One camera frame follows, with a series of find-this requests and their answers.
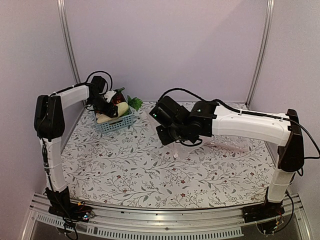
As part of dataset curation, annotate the front aluminium rail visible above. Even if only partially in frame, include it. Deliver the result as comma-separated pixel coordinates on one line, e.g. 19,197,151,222
23,193,313,240

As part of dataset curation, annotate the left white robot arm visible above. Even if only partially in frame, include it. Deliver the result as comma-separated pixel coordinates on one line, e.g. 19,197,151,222
34,71,119,194

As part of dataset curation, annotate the green cucumber toy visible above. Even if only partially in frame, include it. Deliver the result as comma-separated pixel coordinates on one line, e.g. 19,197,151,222
115,87,125,93

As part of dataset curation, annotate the clear zip bag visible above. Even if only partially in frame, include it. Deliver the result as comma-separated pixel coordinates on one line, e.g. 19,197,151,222
166,142,197,161
199,135,250,153

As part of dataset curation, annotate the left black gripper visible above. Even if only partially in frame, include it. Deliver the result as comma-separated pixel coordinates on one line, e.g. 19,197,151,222
88,94,118,118

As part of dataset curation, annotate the right aluminium frame post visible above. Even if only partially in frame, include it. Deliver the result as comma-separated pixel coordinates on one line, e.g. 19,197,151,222
245,0,275,108

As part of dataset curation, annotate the aluminium frame post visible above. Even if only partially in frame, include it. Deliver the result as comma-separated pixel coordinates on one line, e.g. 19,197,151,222
245,0,275,108
56,0,81,84

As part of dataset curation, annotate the floral patterned table mat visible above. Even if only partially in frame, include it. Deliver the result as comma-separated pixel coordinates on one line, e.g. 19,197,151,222
61,102,275,209

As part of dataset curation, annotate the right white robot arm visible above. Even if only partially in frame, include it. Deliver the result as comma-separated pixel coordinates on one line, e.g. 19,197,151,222
149,95,305,218

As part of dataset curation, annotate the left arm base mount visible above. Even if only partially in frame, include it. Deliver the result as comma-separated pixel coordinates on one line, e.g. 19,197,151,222
45,187,95,222

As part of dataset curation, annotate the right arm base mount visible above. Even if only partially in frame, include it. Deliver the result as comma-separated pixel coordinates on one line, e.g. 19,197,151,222
241,200,285,235

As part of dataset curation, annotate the white daikon radish toy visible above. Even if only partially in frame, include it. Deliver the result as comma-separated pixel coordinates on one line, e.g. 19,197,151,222
97,95,143,124

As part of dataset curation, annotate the light blue plastic basket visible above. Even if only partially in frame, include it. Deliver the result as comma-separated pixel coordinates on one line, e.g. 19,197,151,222
93,108,134,134

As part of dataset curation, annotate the left aluminium frame post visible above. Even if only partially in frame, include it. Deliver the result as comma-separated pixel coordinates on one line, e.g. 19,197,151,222
56,0,81,84

